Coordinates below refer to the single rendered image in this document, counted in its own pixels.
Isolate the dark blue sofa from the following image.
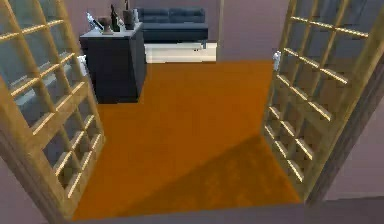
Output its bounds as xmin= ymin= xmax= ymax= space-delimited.
xmin=135 ymin=7 xmax=209 ymax=44

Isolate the black cabinet with white top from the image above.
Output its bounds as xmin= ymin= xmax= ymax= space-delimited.
xmin=79 ymin=21 xmax=148 ymax=104

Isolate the dark grey vase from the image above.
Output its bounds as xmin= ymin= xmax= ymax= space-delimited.
xmin=122 ymin=0 xmax=136 ymax=31

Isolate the dark bottle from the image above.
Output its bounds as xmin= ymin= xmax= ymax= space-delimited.
xmin=110 ymin=4 xmax=121 ymax=33

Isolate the brown bust statuette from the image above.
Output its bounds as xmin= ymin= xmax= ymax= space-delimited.
xmin=98 ymin=16 xmax=114 ymax=36

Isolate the wooden glass-paned door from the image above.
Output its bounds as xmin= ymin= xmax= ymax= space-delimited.
xmin=262 ymin=0 xmax=384 ymax=203
xmin=0 ymin=0 xmax=106 ymax=224

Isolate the silver black angular object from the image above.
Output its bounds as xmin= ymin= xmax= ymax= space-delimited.
xmin=85 ymin=12 xmax=104 ymax=32

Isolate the white door handle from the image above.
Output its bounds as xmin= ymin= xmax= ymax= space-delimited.
xmin=77 ymin=55 xmax=89 ymax=76
xmin=272 ymin=50 xmax=282 ymax=72

